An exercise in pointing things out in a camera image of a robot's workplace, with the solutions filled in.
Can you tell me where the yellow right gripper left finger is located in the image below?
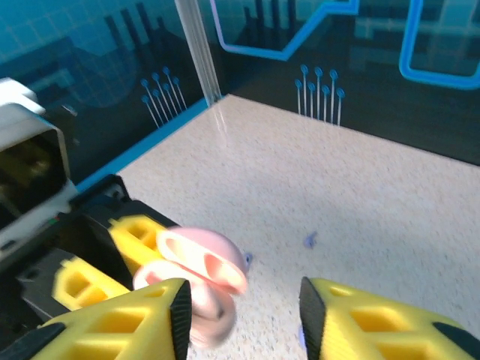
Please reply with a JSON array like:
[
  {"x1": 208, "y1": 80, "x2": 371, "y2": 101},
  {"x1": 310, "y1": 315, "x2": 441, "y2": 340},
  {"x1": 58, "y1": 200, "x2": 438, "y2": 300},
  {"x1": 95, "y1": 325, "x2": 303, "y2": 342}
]
[{"x1": 22, "y1": 278, "x2": 194, "y2": 360}]

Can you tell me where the blue table edge strip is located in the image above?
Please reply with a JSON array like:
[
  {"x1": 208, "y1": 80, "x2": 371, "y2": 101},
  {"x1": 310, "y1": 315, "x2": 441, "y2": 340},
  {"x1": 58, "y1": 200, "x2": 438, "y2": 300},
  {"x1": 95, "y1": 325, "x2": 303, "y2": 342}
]
[{"x1": 74, "y1": 96, "x2": 212, "y2": 193}]

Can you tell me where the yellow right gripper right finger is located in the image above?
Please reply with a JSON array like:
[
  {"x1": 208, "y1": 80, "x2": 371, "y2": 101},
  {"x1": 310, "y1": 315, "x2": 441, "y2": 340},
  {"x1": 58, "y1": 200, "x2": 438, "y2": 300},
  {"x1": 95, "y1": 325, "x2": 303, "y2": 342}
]
[{"x1": 298, "y1": 276, "x2": 480, "y2": 360}]

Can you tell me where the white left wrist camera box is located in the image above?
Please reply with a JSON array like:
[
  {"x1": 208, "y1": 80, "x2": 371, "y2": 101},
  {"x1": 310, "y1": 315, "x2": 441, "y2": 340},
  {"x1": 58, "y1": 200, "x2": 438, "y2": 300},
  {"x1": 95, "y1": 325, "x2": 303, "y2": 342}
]
[{"x1": 0, "y1": 76, "x2": 80, "y2": 260}]

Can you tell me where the pink earbud charging case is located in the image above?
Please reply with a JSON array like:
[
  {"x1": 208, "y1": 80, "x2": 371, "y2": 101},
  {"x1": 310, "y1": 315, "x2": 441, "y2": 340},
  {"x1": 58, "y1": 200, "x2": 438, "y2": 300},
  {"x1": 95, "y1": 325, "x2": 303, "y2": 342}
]
[{"x1": 132, "y1": 226, "x2": 251, "y2": 350}]

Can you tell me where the aluminium frame post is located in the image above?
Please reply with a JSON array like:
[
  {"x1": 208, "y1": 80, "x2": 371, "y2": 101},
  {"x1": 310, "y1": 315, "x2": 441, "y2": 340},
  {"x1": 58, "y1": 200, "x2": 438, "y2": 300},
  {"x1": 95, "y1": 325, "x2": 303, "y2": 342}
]
[{"x1": 174, "y1": 0, "x2": 223, "y2": 105}]

